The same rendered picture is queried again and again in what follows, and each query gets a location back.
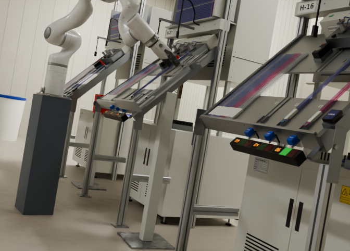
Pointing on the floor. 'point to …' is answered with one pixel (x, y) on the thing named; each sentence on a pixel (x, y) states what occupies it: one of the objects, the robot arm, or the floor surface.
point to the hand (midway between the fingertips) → (173, 64)
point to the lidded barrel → (10, 116)
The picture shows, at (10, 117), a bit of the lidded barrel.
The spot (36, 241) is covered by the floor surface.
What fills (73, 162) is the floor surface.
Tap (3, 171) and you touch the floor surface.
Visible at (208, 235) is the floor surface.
